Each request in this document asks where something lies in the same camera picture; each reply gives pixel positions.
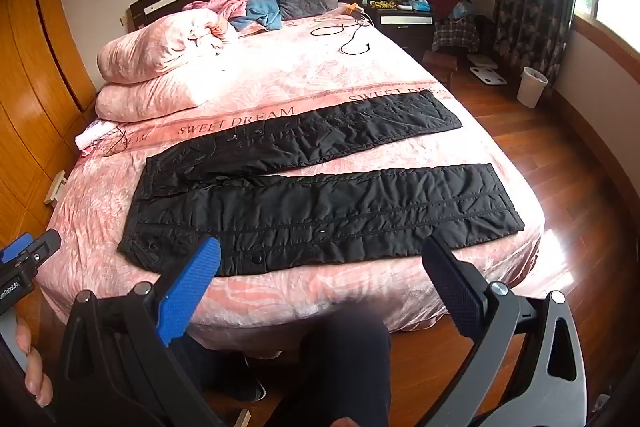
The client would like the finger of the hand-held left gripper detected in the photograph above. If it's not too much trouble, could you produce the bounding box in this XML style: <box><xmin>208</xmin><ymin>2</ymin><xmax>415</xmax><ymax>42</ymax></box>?
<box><xmin>0</xmin><ymin>229</ymin><xmax>62</xmax><ymax>280</ymax></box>

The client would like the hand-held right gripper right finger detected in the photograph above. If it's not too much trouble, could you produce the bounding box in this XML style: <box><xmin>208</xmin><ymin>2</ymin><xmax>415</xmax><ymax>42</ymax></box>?
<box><xmin>421</xmin><ymin>234</ymin><xmax>588</xmax><ymax>427</ymax></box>

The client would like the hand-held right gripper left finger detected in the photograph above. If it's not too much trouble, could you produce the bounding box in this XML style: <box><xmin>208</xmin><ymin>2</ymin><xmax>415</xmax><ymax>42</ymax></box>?
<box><xmin>56</xmin><ymin>236</ymin><xmax>223</xmax><ymax>427</ymax></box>

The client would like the black quilted jacket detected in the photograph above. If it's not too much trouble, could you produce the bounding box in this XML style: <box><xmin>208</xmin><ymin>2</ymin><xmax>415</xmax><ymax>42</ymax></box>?
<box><xmin>117</xmin><ymin>89</ymin><xmax>526</xmax><ymax>278</ymax></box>

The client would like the person's left hand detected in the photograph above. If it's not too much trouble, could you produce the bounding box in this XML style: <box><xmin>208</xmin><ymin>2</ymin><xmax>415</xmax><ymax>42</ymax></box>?
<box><xmin>14</xmin><ymin>319</ymin><xmax>54</xmax><ymax>408</ymax></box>

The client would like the black shoe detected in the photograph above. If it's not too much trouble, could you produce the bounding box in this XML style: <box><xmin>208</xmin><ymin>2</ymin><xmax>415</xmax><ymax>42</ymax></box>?
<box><xmin>200</xmin><ymin>349</ymin><xmax>267</xmax><ymax>403</ymax></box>

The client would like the white cloth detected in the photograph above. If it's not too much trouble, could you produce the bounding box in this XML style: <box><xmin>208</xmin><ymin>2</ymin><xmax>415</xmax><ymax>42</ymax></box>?
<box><xmin>75</xmin><ymin>119</ymin><xmax>119</xmax><ymax>154</ymax></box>

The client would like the wooden wardrobe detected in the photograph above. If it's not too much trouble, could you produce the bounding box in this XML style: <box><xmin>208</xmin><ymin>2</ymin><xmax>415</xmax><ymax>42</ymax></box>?
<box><xmin>0</xmin><ymin>0</ymin><xmax>99</xmax><ymax>260</ymax></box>

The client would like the person's leg in dark trousers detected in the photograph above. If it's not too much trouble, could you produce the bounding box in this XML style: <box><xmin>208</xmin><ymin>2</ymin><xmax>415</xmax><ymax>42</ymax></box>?
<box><xmin>294</xmin><ymin>307</ymin><xmax>394</xmax><ymax>427</ymax></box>

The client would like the white bathroom scale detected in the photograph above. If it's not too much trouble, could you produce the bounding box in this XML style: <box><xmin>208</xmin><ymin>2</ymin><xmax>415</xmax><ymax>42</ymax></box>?
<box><xmin>469</xmin><ymin>66</ymin><xmax>507</xmax><ymax>86</ymax></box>

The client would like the white trash bin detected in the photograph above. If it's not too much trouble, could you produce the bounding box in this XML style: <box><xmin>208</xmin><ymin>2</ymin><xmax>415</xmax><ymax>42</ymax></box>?
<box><xmin>516</xmin><ymin>67</ymin><xmax>549</xmax><ymax>109</ymax></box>

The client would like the wooden stool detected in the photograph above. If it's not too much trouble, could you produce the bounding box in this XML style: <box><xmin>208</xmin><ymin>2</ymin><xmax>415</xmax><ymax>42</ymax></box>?
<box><xmin>422</xmin><ymin>51</ymin><xmax>459</xmax><ymax>90</ymax></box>

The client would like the bed with pink sheet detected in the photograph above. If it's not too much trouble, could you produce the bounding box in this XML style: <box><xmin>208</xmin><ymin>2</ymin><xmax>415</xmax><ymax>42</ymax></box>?
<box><xmin>37</xmin><ymin>2</ymin><xmax>546</xmax><ymax>358</ymax></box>

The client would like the plaid cloth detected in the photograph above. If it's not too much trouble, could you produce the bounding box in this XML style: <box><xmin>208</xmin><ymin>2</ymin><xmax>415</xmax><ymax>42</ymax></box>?
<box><xmin>432</xmin><ymin>17</ymin><xmax>482</xmax><ymax>54</ymax></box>

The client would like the dark nightstand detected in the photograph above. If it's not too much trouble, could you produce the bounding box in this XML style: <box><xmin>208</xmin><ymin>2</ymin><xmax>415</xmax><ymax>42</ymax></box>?
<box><xmin>364</xmin><ymin>2</ymin><xmax>437</xmax><ymax>58</ymax></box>

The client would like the blue garment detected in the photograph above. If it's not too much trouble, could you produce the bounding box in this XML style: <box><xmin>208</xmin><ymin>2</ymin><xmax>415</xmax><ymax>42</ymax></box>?
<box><xmin>230</xmin><ymin>0</ymin><xmax>284</xmax><ymax>32</ymax></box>

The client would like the pink garment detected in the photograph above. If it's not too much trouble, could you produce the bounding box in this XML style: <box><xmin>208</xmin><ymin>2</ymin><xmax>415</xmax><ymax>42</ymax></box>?
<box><xmin>182</xmin><ymin>0</ymin><xmax>253</xmax><ymax>28</ymax></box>

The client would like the clutter on nightstand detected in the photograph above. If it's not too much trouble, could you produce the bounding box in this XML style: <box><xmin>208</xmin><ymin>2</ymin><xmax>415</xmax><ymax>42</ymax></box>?
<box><xmin>367</xmin><ymin>0</ymin><xmax>432</xmax><ymax>12</ymax></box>

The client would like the black cable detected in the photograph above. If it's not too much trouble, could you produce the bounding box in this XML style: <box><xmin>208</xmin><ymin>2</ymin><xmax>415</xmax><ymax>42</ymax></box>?
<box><xmin>310</xmin><ymin>19</ymin><xmax>374</xmax><ymax>56</ymax></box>

